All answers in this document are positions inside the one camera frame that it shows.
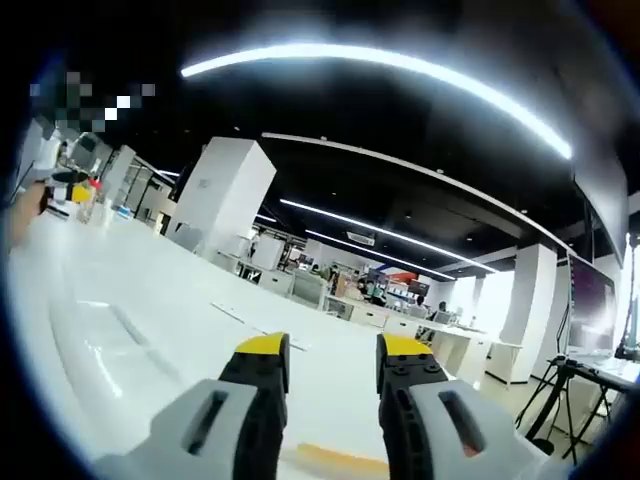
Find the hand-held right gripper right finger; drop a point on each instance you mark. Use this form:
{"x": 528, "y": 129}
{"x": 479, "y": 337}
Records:
{"x": 435, "y": 435}

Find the long ceiling light strip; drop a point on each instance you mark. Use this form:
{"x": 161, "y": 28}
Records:
{"x": 400, "y": 62}

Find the short ceiling light strip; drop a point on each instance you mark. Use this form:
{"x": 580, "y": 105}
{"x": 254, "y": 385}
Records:
{"x": 390, "y": 232}

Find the person's left hand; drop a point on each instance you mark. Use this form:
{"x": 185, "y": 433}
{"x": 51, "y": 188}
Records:
{"x": 25, "y": 210}

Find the ceiling air vent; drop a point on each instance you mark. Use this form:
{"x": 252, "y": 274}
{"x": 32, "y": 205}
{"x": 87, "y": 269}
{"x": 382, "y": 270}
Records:
{"x": 361, "y": 238}

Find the row of white office desks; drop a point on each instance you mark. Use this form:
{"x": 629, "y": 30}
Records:
{"x": 450, "y": 345}

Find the clear plastic container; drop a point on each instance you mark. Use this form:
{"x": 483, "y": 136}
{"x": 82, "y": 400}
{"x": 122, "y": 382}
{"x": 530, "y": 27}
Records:
{"x": 97, "y": 214}

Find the narrow white pillar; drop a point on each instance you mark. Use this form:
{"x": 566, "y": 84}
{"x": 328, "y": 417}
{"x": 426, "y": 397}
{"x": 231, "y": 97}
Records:
{"x": 530, "y": 295}

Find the black tripod stand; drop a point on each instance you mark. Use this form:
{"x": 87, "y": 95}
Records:
{"x": 542, "y": 400}

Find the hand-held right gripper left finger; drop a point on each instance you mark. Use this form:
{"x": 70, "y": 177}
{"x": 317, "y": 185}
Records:
{"x": 210, "y": 430}

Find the wide white pillar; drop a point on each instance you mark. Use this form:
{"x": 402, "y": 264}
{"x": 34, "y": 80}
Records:
{"x": 225, "y": 200}

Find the white tray with wooden rim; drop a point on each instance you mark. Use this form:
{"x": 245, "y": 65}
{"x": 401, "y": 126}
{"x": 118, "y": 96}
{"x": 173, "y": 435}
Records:
{"x": 110, "y": 345}

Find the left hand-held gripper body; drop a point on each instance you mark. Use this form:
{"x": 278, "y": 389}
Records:
{"x": 42, "y": 150}

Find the large monitor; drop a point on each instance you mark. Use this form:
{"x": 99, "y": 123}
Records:
{"x": 592, "y": 310}

